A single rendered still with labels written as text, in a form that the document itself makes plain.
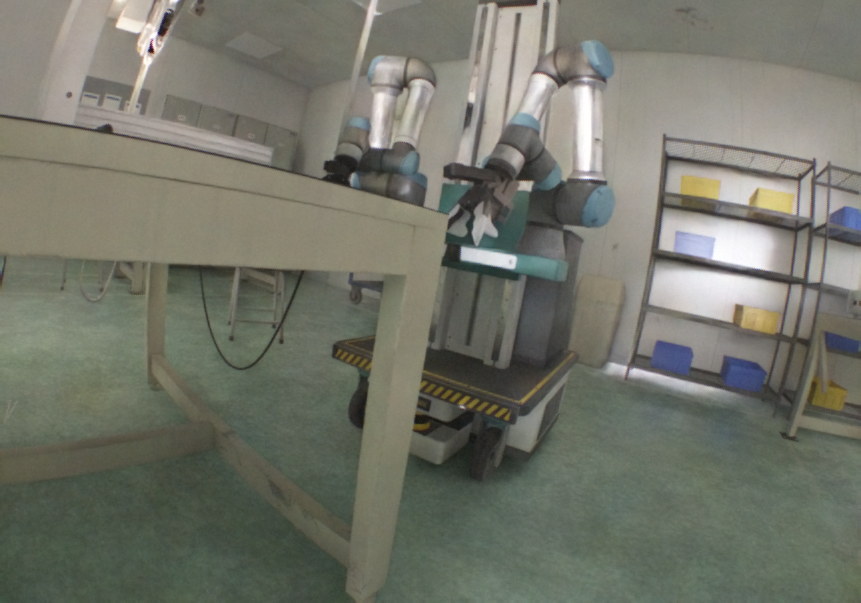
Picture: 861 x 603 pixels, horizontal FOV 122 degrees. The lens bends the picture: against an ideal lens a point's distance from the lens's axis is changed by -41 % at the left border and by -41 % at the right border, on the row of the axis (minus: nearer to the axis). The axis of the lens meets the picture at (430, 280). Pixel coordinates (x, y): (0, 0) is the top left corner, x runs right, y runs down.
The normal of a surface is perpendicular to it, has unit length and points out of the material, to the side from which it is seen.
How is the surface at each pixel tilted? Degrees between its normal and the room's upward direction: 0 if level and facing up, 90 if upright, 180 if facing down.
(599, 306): 94
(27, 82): 90
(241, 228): 90
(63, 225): 90
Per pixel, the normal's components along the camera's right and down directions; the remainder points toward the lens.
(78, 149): 0.81, 0.18
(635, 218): -0.57, -0.02
